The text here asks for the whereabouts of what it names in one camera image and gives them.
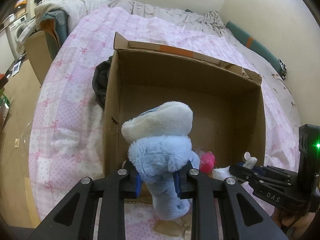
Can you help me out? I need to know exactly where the plain cardboard carton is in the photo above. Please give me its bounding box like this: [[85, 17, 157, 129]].
[[23, 30, 54, 86]]

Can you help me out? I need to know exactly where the light blue plush toy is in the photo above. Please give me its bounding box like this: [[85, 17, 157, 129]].
[[121, 101, 201, 222]]

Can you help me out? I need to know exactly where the person's right hand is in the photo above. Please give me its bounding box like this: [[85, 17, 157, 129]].
[[272, 205, 320, 240]]

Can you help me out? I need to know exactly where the teal and orange cloth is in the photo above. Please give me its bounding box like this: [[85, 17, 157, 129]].
[[40, 10, 69, 56]]

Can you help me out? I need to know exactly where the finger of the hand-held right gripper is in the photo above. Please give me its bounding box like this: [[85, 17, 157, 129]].
[[236, 151, 299, 180], [229, 164, 266, 186]]

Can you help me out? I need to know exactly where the black white patterned cloth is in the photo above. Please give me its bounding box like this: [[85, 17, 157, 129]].
[[278, 58, 288, 81]]

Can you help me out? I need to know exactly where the white washing machine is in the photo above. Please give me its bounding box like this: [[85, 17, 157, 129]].
[[10, 17, 32, 56]]

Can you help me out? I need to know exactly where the brown cardboard box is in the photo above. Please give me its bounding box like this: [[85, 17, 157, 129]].
[[102, 32, 267, 206]]

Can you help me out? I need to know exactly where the white quilted duvet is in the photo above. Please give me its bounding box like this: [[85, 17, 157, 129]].
[[34, 0, 119, 31]]

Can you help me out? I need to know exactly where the teal pillow with orange stripe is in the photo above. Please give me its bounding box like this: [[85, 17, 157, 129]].
[[226, 21, 282, 69]]

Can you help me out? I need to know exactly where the dark grey cloth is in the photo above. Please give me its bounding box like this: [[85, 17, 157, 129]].
[[92, 55, 113, 112]]

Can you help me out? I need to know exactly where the white wrapper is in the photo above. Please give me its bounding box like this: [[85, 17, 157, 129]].
[[243, 156, 258, 169]]

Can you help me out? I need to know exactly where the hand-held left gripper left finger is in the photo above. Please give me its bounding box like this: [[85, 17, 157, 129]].
[[27, 160, 145, 240]]

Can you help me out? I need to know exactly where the beige translucent pad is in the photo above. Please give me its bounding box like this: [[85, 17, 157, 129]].
[[153, 215, 193, 238]]

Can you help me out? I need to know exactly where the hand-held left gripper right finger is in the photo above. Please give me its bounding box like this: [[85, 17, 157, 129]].
[[174, 161, 289, 240]]

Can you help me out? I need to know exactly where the pink plush toy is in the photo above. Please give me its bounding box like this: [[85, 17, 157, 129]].
[[198, 152, 216, 174]]

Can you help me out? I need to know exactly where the white cloth piece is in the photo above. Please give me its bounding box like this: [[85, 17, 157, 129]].
[[212, 166, 234, 181]]

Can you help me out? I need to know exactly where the pink bow print blanket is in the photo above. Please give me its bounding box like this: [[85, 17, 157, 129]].
[[28, 6, 301, 240]]

